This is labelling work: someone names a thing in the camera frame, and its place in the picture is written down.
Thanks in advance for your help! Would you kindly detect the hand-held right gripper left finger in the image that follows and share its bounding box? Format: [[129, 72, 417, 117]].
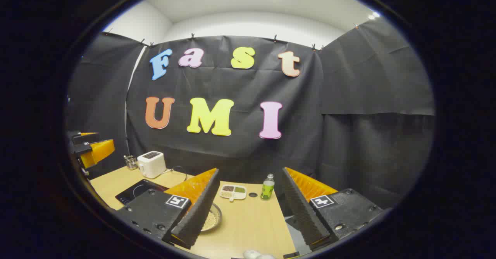
[[115, 168, 220, 249]]

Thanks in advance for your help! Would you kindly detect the pile of soybeans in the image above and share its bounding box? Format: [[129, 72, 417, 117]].
[[203, 211, 218, 231]]

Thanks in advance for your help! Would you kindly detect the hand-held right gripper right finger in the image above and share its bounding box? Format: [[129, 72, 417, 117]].
[[282, 167, 384, 252]]

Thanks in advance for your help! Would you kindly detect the white divided tray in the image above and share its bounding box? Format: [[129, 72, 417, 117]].
[[220, 184, 247, 202]]

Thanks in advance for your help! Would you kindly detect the black induction cooktop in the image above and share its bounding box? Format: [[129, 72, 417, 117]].
[[115, 179, 169, 205]]

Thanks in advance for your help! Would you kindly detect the white toaster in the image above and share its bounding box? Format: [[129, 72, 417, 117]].
[[137, 151, 167, 179]]

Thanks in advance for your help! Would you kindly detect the green label drink bottle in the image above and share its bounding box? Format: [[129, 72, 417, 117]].
[[260, 174, 275, 200]]

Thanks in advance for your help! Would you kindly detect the steel pot with black handle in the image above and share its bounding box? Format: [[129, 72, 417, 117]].
[[201, 203, 223, 233]]

